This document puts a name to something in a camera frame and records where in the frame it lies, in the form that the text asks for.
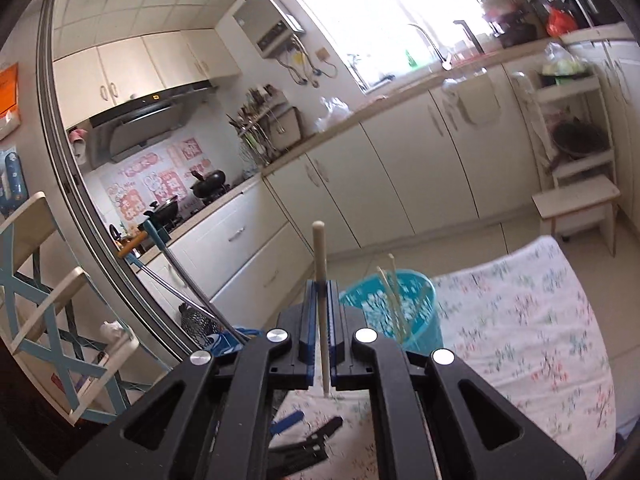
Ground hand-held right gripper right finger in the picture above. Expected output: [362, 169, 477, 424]
[326, 280, 588, 480]

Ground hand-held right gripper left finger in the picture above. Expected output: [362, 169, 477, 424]
[60, 280, 321, 480]

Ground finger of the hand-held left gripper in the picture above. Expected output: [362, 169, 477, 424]
[270, 417, 345, 480]
[270, 410, 305, 437]

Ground single wooden chopstick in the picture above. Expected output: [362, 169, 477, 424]
[376, 266, 408, 345]
[312, 220, 333, 395]

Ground teal cutout plastic basket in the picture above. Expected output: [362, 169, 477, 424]
[339, 269, 444, 356]

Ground blue printed bag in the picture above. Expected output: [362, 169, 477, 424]
[205, 327, 266, 356]

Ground cream cabinet with drawers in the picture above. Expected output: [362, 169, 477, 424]
[135, 177, 326, 321]

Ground cream sink base cabinets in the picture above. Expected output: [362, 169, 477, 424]
[262, 52, 541, 256]

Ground floral tablecloth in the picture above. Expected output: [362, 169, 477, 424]
[272, 235, 616, 480]

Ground kitchen utensil rack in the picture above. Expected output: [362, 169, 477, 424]
[227, 87, 303, 166]

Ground white plastic bag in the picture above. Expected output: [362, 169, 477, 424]
[315, 96, 351, 133]

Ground black range hood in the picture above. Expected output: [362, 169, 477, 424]
[89, 80, 218, 161]

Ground white door-hung bag holder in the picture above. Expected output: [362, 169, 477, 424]
[442, 67, 503, 126]

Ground white step stool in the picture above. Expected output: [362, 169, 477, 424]
[531, 175, 622, 258]

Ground white and blue chair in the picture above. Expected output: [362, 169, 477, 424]
[0, 192, 141, 421]

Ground pink hanging slippers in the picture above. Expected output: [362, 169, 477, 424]
[67, 127, 91, 166]

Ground metal sink faucet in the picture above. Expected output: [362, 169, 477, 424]
[407, 22, 453, 71]

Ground white water heater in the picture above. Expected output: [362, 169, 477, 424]
[232, 0, 306, 58]

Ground dark pan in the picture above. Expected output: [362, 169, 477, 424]
[550, 120, 613, 161]

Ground cream upper cabinets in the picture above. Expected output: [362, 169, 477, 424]
[52, 27, 241, 111]

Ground kitchen window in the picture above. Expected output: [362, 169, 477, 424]
[290, 0, 501, 91]

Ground blue hanging package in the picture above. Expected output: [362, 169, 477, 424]
[0, 147, 26, 211]

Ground white shelf rack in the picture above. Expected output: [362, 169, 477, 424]
[507, 72, 618, 196]

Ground clear bag of vegetables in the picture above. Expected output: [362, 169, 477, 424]
[540, 42, 591, 88]

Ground red plastic bag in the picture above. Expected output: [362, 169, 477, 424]
[546, 7, 578, 37]

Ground orange paper notice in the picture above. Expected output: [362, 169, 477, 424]
[0, 62, 23, 141]

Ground black wok with red handle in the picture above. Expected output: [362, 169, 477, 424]
[189, 170, 232, 200]

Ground wooden broom handle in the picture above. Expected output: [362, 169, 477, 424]
[117, 232, 150, 259]

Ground pink wall stickers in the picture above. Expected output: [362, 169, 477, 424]
[102, 137, 211, 223]

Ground metal sliding door frame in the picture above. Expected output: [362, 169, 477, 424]
[37, 0, 201, 366]

